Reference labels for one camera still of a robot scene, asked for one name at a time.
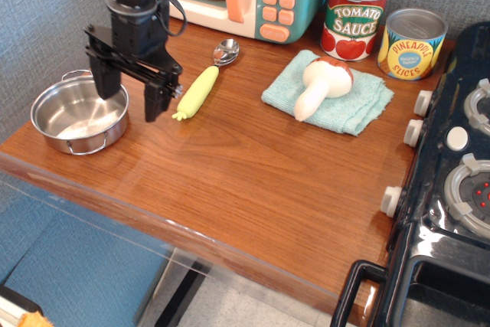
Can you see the pineapple slices can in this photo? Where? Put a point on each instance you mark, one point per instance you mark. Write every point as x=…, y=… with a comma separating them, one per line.
x=411, y=43

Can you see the white plush mushroom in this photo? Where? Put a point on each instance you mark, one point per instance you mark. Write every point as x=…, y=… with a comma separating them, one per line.
x=324, y=78

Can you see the dark toy stove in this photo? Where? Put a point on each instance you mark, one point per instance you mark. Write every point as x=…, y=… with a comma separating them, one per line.
x=437, y=273

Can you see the teal folded cloth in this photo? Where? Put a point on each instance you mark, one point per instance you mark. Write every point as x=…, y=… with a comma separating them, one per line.
x=349, y=114

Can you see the tomato sauce can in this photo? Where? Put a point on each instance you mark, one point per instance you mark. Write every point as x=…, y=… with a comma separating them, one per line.
x=350, y=28

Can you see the stainless steel pot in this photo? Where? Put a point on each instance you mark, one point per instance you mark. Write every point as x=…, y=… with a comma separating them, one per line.
x=75, y=120

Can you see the orange black object corner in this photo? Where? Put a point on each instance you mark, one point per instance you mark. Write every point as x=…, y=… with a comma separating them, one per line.
x=17, y=310

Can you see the spoon with green handle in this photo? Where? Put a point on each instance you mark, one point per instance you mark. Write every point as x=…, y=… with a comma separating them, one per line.
x=224, y=53

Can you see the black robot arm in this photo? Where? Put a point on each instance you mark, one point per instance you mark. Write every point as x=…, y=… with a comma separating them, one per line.
x=138, y=9

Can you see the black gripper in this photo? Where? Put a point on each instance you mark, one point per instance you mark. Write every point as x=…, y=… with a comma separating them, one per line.
x=135, y=46

